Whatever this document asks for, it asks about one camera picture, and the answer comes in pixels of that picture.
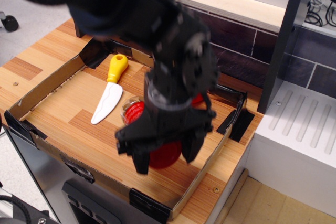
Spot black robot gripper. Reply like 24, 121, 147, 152
115, 87, 216, 174

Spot red-capped basil spice bottle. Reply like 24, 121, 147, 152
120, 95, 183, 169

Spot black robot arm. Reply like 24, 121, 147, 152
28, 0, 218, 174

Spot cardboard fence with black tape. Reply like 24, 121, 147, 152
1, 30, 263, 223

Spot red toy strawberry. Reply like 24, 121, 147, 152
192, 93, 204, 105

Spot black toy oven front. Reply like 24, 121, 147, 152
61, 180, 127, 224

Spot white toy sink drainboard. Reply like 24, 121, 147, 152
246, 82, 335, 216

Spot black office chair caster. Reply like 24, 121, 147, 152
1, 11, 19, 32

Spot yellow-handled white toy knife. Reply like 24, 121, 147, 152
91, 54, 128, 125

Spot dark grey vertical post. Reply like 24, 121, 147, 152
257, 0, 311, 114

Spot tangled black cables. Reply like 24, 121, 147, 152
306, 0, 336, 27

